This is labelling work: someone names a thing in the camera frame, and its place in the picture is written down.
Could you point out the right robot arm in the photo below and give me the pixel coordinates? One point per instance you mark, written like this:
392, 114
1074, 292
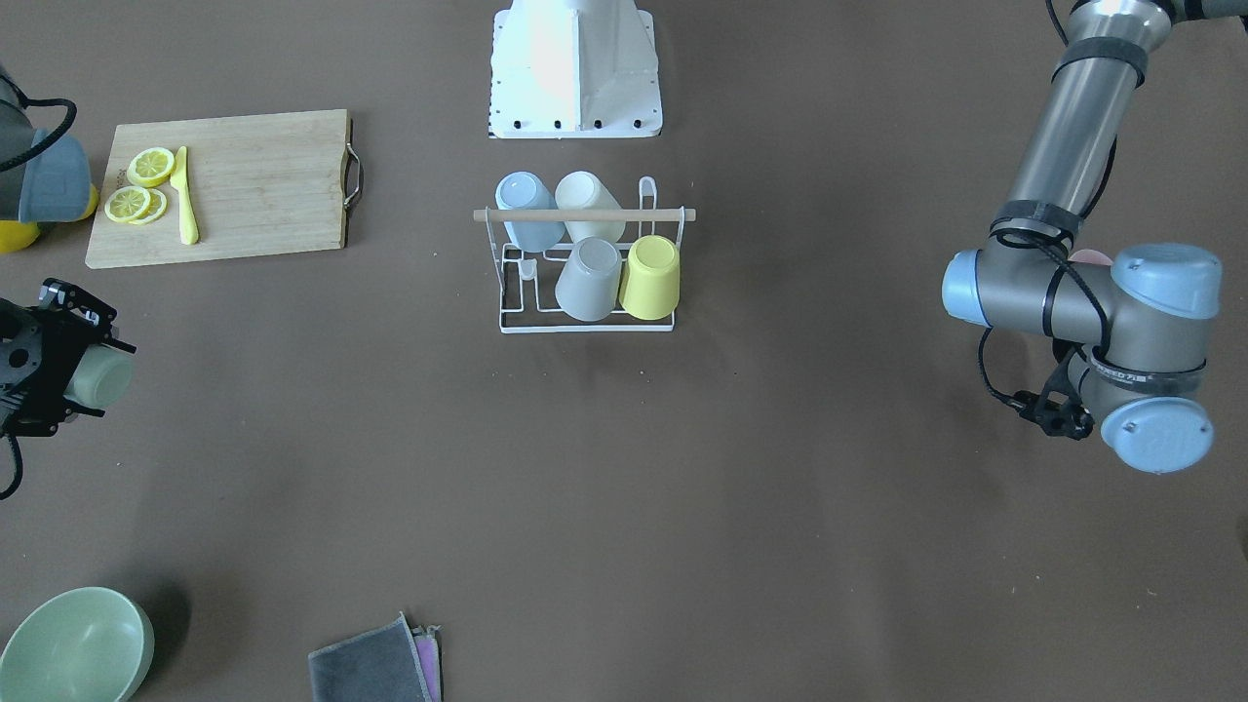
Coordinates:
45, 174

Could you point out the wooden cutting board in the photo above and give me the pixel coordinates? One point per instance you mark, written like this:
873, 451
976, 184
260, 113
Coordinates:
259, 185

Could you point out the green bowl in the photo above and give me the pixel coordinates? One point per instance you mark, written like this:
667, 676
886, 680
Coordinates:
89, 644

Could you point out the lemon slice hidden behind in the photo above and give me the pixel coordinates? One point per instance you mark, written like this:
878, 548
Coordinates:
156, 208

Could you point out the green cup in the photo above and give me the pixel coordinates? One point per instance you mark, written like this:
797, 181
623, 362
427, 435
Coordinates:
102, 377

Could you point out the yellow plastic knife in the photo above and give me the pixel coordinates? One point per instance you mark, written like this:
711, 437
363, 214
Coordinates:
188, 226

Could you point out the pink cup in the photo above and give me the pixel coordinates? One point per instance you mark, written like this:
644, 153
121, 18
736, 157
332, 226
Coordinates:
1091, 257

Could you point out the whole yellow lemon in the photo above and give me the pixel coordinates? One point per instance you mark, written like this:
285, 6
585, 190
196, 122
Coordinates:
16, 236

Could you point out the lemon slice lower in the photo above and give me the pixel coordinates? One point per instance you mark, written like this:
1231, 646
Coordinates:
128, 204

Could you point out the lemon slice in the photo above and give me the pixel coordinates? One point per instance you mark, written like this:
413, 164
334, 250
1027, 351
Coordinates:
151, 167
128, 204

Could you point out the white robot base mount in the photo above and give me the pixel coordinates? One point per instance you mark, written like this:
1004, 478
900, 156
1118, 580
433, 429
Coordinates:
574, 69

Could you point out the lemon slice upper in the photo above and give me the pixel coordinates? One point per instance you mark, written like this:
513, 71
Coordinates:
151, 167

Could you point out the light blue cup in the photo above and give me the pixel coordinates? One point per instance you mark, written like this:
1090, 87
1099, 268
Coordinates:
526, 191

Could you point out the grey folded cloth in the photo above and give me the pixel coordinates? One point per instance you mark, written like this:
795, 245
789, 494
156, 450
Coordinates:
396, 662

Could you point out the white wire cup rack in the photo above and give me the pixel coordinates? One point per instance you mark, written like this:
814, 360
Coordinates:
527, 282

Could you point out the white cup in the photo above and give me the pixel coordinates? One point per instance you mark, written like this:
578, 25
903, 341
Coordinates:
582, 192

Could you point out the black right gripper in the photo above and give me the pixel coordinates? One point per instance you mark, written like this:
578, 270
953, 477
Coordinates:
49, 369

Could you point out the grey cup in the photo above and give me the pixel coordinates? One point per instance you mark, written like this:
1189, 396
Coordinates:
588, 286

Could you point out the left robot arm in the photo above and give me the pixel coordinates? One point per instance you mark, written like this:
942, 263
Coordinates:
1130, 334

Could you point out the yellow cup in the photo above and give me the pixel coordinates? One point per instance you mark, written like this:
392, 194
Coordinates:
651, 281

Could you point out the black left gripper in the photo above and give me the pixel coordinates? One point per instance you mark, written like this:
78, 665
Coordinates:
1062, 350

